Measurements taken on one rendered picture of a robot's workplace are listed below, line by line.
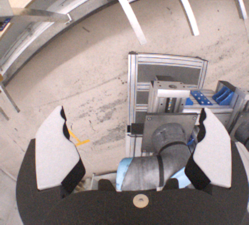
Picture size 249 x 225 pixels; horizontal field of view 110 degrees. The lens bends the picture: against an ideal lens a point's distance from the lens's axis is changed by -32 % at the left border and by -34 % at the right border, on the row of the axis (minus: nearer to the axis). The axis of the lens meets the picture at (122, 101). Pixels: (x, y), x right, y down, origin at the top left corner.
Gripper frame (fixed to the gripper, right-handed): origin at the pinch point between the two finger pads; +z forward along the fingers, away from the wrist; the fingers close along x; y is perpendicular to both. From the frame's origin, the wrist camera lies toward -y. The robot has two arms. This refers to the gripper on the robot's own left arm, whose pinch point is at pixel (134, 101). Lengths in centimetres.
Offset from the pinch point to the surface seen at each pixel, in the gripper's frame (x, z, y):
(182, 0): 22, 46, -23
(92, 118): -50, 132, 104
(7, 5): -31.0, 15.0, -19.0
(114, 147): -21, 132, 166
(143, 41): 5.6, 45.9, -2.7
